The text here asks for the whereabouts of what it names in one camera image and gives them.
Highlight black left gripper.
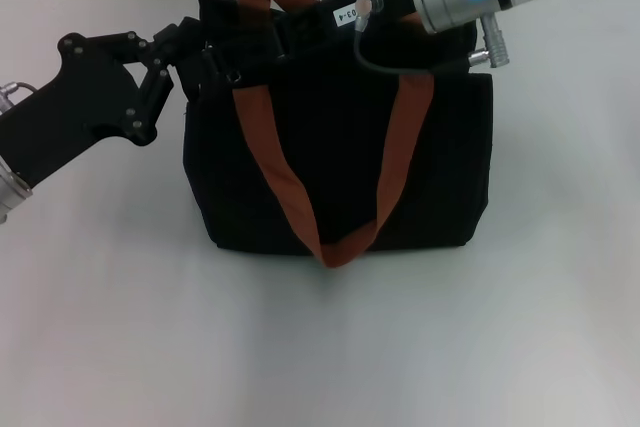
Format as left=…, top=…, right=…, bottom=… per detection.
left=0, top=16, right=201, bottom=186

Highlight right gripper cable with plug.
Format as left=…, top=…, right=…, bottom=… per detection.
left=352, top=0, right=509, bottom=73

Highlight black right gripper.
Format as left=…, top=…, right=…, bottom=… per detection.
left=204, top=0, right=424, bottom=83

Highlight left gripper cable with plug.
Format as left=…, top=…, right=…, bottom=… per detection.
left=0, top=80, right=36, bottom=108

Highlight black food bag brown handles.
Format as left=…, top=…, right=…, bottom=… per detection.
left=180, top=0, right=496, bottom=268

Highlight gripper cable with plug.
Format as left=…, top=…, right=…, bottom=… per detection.
left=0, top=80, right=36, bottom=108
left=352, top=0, right=509, bottom=73

